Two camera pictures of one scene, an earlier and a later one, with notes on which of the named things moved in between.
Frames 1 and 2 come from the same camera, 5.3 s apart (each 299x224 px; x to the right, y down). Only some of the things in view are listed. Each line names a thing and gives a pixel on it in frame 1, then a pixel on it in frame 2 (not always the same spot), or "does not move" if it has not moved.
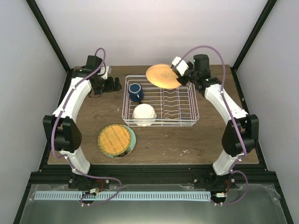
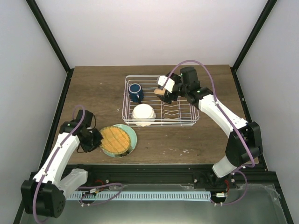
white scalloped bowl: x=144 y=115 does not move
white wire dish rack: x=145 y=104 does not move
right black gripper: x=182 y=82 -> x=167 y=97
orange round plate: x=162 y=76 -> x=159 y=91
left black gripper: x=110 y=88 -> x=99 y=137
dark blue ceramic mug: x=136 y=92 does not move
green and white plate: x=114 y=139 does not move
